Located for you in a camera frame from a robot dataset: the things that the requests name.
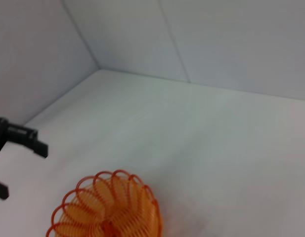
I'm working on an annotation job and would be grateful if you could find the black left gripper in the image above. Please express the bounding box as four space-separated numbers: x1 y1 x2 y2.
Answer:
0 117 49 201

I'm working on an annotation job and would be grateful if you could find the orange woven plastic basket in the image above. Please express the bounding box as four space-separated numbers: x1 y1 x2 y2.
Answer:
45 169 165 237

